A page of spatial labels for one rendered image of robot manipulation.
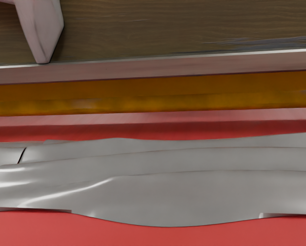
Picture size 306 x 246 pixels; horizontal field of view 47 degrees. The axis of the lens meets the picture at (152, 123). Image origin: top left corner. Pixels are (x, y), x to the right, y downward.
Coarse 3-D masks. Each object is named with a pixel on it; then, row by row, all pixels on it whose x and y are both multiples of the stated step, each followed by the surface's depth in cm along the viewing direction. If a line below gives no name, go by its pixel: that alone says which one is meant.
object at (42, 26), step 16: (0, 0) 17; (16, 0) 16; (32, 0) 16; (48, 0) 17; (32, 16) 17; (48, 16) 17; (32, 32) 17; (48, 32) 18; (32, 48) 18; (48, 48) 18
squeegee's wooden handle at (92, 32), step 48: (96, 0) 18; (144, 0) 18; (192, 0) 18; (240, 0) 17; (288, 0) 17; (0, 48) 20; (96, 48) 19; (144, 48) 19; (192, 48) 18; (240, 48) 18
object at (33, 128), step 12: (0, 120) 24; (12, 120) 24; (24, 120) 24; (36, 120) 23; (48, 120) 23; (60, 120) 23; (72, 120) 23; (0, 132) 21; (12, 132) 21; (24, 132) 21; (36, 132) 20; (48, 132) 20; (60, 132) 20
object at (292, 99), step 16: (144, 96) 20; (160, 96) 20; (176, 96) 20; (192, 96) 20; (208, 96) 20; (224, 96) 20; (240, 96) 20; (256, 96) 19; (272, 96) 19; (288, 96) 19; (304, 96) 19; (0, 112) 22; (16, 112) 22; (32, 112) 22; (48, 112) 22; (64, 112) 22; (80, 112) 21; (96, 112) 21; (112, 112) 21; (128, 112) 21; (144, 112) 21
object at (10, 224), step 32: (96, 128) 20; (128, 128) 20; (160, 128) 19; (192, 128) 19; (224, 128) 19; (256, 128) 18; (288, 128) 18; (0, 224) 11; (32, 224) 11; (64, 224) 11; (96, 224) 11; (128, 224) 10; (224, 224) 10; (256, 224) 10; (288, 224) 10
